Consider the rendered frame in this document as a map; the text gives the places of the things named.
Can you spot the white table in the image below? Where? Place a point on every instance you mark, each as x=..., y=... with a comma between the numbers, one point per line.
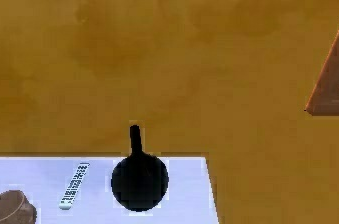
x=183, y=193

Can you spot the white remote control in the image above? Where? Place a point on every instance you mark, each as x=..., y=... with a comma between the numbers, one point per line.
x=73, y=186

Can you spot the wooden framed picture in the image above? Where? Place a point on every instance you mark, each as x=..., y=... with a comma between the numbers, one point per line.
x=338, y=76

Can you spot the brown bowl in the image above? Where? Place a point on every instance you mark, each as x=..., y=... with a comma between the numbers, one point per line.
x=8, y=208

